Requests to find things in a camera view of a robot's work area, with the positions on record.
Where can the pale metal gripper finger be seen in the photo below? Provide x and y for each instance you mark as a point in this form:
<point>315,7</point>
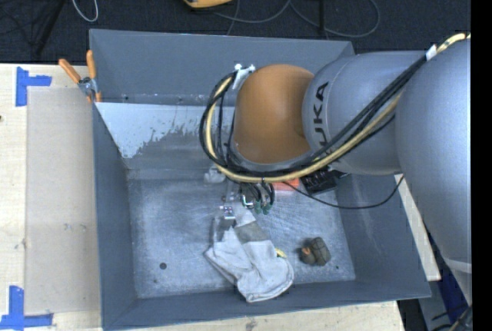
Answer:
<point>229,212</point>
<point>215,230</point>

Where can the small white object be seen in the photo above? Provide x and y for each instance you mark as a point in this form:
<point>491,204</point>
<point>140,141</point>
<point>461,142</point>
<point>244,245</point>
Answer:
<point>213,175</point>

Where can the grey metal bin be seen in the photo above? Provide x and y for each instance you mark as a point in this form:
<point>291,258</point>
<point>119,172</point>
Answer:
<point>173,229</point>

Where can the white and grey work glove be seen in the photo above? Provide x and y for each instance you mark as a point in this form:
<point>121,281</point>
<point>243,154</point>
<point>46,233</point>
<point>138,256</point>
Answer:
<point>253,264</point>

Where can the red-orange flat object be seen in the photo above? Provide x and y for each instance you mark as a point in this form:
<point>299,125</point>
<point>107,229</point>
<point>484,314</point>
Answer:
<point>286,186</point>

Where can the small yellow object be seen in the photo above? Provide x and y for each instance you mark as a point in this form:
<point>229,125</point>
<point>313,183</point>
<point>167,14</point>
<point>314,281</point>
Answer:
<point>281,253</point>

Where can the olive green toy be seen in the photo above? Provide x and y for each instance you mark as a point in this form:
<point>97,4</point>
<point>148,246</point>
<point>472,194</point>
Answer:
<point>317,252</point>

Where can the pale cardboard flat board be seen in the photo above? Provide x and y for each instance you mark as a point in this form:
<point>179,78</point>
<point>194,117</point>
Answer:
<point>61,199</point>

